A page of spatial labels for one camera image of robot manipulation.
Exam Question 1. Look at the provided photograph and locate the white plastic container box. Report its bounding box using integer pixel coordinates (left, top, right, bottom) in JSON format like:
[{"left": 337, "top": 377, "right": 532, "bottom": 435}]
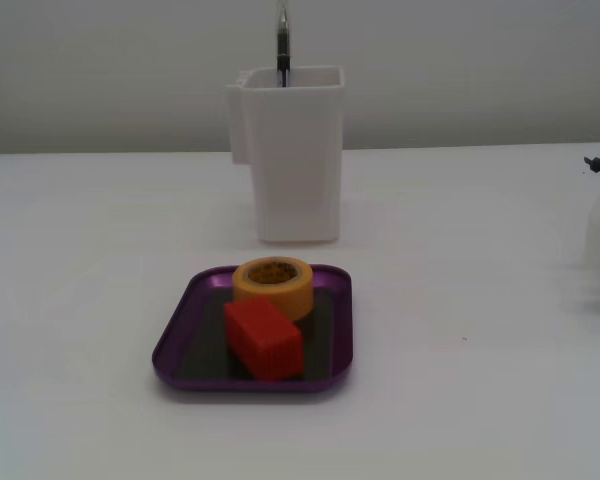
[{"left": 224, "top": 65, "right": 345, "bottom": 245}]

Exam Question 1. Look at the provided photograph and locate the purple metal tray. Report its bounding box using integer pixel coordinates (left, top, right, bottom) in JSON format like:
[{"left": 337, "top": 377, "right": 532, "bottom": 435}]
[{"left": 151, "top": 263, "right": 355, "bottom": 394}]

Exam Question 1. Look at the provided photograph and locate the yellow masking tape roll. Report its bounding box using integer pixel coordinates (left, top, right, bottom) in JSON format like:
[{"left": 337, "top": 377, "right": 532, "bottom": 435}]
[{"left": 232, "top": 256, "right": 315, "bottom": 322}]

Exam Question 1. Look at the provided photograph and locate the clear black ballpoint pen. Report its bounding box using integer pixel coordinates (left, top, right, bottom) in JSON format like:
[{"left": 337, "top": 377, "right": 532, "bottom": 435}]
[{"left": 274, "top": 0, "right": 294, "bottom": 88}]

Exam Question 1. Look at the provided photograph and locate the red rectangular cube block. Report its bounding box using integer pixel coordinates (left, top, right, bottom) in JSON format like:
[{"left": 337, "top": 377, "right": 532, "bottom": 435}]
[{"left": 223, "top": 297, "right": 304, "bottom": 382}]

